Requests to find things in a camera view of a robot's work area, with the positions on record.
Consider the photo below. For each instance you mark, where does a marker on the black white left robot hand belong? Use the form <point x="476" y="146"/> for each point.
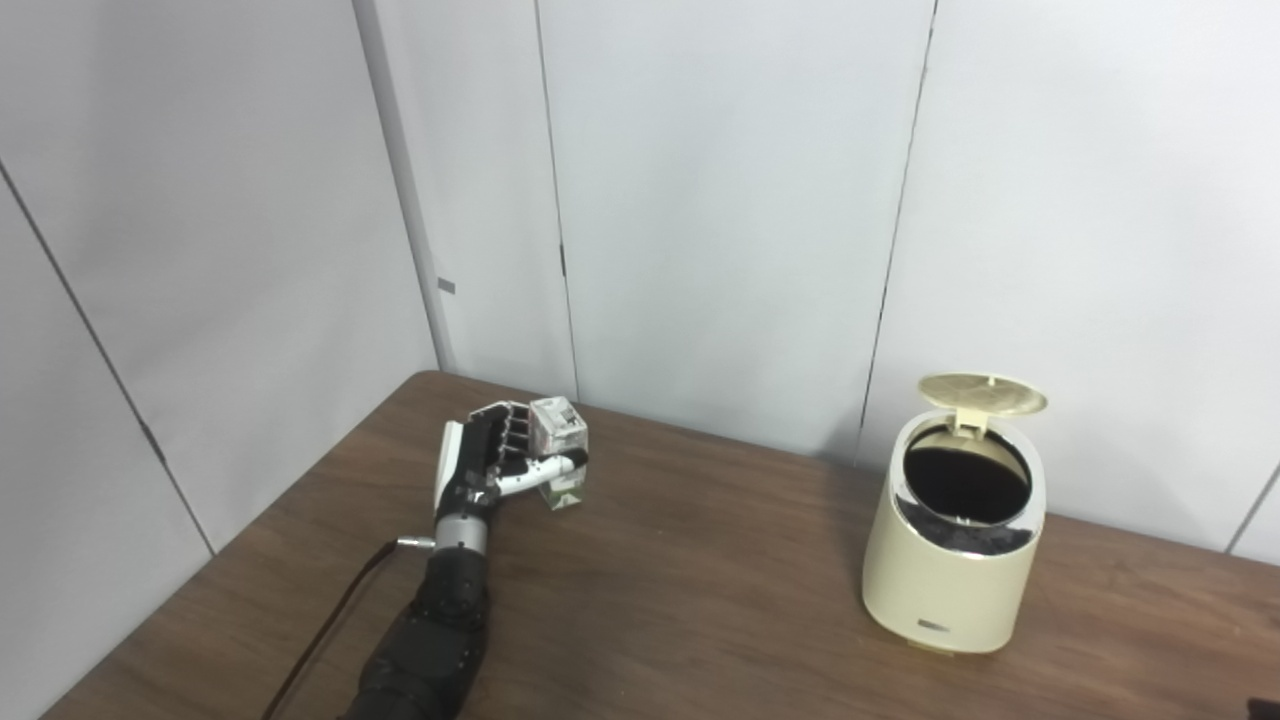
<point x="465" y="470"/>

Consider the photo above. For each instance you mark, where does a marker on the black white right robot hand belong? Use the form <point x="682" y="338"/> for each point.
<point x="1268" y="711"/>

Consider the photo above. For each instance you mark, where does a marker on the white green milk carton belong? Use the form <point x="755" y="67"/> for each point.
<point x="560" y="425"/>

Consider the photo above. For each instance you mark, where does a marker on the cream-colored bin body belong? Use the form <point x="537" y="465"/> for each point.
<point x="945" y="590"/>

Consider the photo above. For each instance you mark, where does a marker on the round cream bin lid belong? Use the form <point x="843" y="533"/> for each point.
<point x="985" y="393"/>

